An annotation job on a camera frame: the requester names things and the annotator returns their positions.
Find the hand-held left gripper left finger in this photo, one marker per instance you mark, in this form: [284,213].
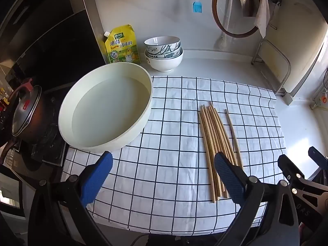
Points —
[97,176]

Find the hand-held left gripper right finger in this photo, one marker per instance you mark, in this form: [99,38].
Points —
[229,179]

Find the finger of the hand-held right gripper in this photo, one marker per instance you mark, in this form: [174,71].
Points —
[289,166]
[319,157]

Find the bundle of wooden chopsticks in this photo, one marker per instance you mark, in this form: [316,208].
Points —
[208,138]

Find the plain wooden chopstick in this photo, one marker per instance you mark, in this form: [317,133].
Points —
[232,130]

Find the white round basin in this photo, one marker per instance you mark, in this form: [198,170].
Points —
[107,107]

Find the black gas stove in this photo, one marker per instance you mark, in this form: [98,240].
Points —
[51,146]

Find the white black-checked cloth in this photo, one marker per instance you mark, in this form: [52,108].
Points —
[166,138]

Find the brown cooking pot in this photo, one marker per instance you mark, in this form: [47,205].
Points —
[42,123]

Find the row of condiment bottles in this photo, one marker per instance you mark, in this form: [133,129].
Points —
[3,97]

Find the white bowl with cartoon print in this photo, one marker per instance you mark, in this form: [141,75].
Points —
[164,65]

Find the yellow seasoning pouch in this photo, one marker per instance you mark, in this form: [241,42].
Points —
[123,46]

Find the blue-patterned ceramic bowl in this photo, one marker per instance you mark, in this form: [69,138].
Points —
[161,42]
[166,53]

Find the black range hood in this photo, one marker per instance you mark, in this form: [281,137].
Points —
[51,43]

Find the white hanging rag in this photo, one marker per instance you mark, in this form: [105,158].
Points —
[262,15]

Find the metal cleaver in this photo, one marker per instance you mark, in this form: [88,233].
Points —
[246,2]

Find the round wooden-rimmed glass lid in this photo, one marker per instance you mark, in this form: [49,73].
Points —
[214,5]

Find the wall power socket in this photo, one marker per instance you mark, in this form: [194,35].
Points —
[320,100]

